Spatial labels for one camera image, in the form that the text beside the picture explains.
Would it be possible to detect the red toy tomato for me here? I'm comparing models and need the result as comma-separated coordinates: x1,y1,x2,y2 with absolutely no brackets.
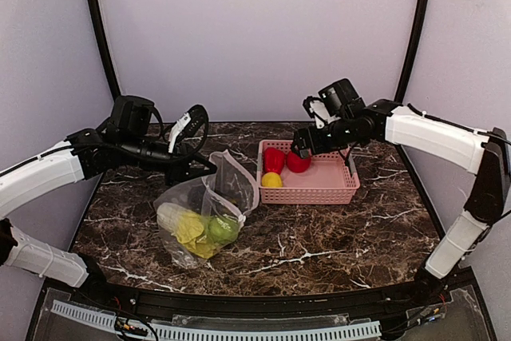
286,152,311,173

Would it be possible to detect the red toy bell pepper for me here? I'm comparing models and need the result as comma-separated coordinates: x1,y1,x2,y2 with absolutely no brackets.
263,147,286,174

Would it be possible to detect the pink perforated plastic basket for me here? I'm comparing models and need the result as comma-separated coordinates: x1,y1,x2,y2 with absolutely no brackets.
256,140,360,204

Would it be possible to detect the yellow toy lemon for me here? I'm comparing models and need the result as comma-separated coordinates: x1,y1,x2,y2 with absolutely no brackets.
261,172,283,188

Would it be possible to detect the clear zip top bag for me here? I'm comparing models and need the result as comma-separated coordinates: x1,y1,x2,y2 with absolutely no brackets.
153,150,259,269

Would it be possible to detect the yellow toy napa cabbage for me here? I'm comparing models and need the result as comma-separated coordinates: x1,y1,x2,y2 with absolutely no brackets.
156,203,218,259

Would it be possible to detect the green toy chayote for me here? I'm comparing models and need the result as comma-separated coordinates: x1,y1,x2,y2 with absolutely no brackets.
208,216,240,245

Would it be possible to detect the purple toy eggplant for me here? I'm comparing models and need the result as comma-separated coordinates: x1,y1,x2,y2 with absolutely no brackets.
187,185,221,212

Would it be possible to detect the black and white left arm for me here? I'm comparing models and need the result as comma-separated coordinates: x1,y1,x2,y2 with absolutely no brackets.
1,96,217,287

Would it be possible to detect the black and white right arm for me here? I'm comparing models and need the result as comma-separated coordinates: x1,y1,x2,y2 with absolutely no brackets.
291,78,510,281

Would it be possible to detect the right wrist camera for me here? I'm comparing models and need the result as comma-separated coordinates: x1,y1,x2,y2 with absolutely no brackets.
303,96,331,129

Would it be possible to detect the black curved front rail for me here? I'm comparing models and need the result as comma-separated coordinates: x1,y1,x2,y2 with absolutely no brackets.
36,267,481,327

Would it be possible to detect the white slotted cable duct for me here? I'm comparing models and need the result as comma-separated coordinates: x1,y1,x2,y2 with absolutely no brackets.
50,300,382,341

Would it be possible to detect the black right frame post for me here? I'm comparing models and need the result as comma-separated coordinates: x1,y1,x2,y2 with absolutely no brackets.
394,0,429,102

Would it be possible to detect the black frame post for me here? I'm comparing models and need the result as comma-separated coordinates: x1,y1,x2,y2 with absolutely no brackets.
394,0,429,102
87,0,121,101

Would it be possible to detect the black left frame post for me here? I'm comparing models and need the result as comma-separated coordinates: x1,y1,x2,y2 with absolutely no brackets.
87,0,121,101

